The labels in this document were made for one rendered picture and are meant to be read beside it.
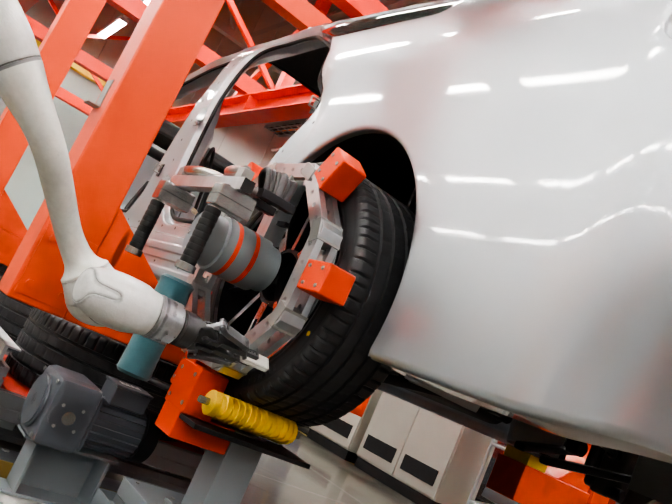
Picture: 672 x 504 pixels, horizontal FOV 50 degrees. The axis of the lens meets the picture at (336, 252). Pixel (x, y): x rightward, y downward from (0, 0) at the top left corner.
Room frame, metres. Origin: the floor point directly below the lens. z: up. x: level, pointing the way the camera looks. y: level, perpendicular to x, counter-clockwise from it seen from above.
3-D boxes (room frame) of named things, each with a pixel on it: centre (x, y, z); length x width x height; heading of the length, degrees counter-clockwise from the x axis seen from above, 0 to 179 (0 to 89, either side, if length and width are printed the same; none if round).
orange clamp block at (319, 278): (1.51, -0.01, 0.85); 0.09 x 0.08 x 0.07; 33
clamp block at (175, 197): (1.81, 0.43, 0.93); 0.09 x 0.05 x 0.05; 123
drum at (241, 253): (1.74, 0.23, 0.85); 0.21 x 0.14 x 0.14; 123
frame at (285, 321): (1.77, 0.17, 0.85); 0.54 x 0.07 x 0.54; 33
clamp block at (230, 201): (1.52, 0.25, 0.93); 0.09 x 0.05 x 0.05; 123
